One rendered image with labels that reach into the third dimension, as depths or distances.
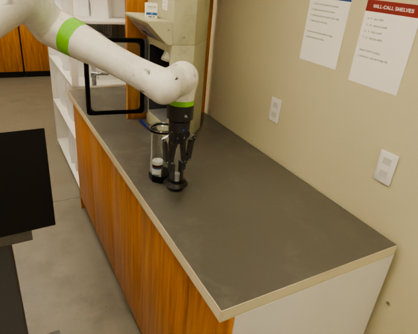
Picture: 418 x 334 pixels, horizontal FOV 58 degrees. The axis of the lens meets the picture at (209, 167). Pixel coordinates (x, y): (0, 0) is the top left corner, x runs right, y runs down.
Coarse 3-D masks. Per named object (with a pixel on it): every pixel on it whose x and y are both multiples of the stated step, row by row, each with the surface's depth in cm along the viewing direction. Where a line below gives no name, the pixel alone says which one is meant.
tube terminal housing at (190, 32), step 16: (160, 0) 174; (176, 0) 162; (192, 0) 165; (208, 0) 181; (160, 16) 176; (176, 16) 165; (192, 16) 168; (208, 16) 186; (176, 32) 168; (192, 32) 171; (176, 48) 171; (192, 48) 175; (192, 64) 178; (192, 128) 199
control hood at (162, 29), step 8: (128, 16) 182; (136, 16) 172; (144, 16) 174; (144, 24) 168; (152, 24) 161; (160, 24) 163; (168, 24) 164; (152, 32) 171; (160, 32) 164; (168, 32) 166; (160, 40) 172; (168, 40) 168
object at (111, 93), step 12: (132, 48) 193; (96, 72) 192; (108, 84) 197; (120, 84) 199; (96, 96) 197; (108, 96) 200; (120, 96) 202; (132, 96) 204; (96, 108) 200; (108, 108) 202; (120, 108) 205; (132, 108) 207
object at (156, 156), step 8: (152, 128) 145; (160, 128) 152; (168, 128) 151; (152, 136) 146; (160, 136) 144; (152, 144) 147; (160, 144) 146; (168, 144) 146; (152, 152) 149; (160, 152) 147; (152, 160) 150; (160, 160) 149; (152, 168) 152; (160, 168) 150; (160, 176) 152
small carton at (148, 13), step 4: (148, 4) 166; (152, 4) 167; (156, 4) 167; (148, 8) 167; (152, 8) 168; (156, 8) 168; (148, 12) 168; (152, 12) 168; (156, 12) 169; (148, 16) 169; (152, 16) 169; (156, 16) 170
